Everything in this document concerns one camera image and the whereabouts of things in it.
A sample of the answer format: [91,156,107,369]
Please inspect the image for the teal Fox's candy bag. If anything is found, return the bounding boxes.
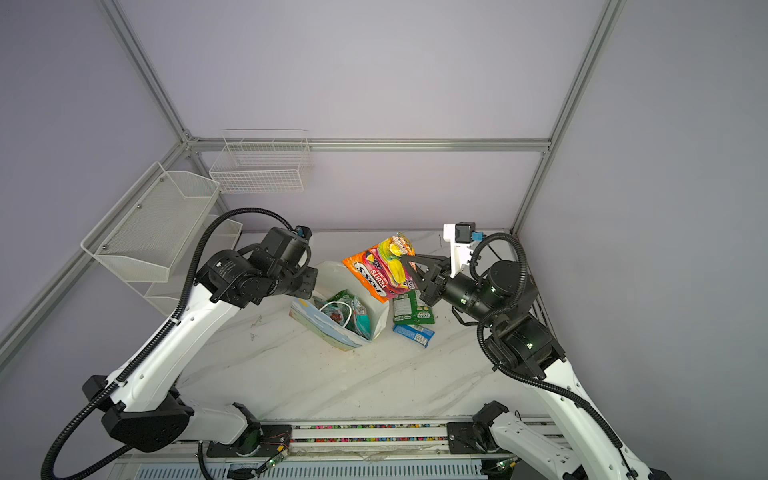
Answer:
[349,298,373,340]
[319,290,353,325]

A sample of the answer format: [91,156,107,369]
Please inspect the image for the black corrugated cable left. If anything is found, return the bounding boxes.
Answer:
[40,206,295,480]

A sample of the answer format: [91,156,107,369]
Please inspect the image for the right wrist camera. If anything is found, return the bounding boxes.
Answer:
[442,222,485,277]

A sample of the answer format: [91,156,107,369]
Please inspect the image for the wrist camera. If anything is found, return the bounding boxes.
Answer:
[250,225,312,275]
[442,222,485,277]

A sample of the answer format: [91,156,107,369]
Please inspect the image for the green candy bag right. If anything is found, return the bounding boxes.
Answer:
[391,290,435,326]

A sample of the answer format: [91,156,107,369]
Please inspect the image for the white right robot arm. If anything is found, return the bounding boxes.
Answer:
[402,255,670,479]

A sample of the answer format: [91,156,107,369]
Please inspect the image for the white printed paper bag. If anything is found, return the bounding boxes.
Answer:
[289,262,391,351]

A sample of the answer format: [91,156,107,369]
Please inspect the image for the orange Fox's candy bag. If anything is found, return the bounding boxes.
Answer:
[342,233,416,303]

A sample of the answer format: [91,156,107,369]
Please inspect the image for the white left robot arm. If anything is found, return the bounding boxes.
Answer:
[84,243,317,453]

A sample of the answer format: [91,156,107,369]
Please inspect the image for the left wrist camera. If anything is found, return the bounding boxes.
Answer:
[250,225,312,275]

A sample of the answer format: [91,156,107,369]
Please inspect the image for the aluminium frame posts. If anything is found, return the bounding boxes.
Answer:
[1,1,625,381]

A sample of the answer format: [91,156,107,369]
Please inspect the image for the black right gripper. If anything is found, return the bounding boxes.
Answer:
[396,251,501,330]

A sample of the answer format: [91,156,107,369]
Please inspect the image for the blue snack packet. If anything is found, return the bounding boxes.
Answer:
[393,325,434,348]

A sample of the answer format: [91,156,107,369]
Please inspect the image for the white wire basket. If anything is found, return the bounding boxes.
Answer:
[209,129,313,194]

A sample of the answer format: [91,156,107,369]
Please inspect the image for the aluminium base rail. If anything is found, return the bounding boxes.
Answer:
[107,416,625,480]

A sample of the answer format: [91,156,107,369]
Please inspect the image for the white mesh shelf upper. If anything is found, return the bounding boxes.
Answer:
[80,162,220,283]

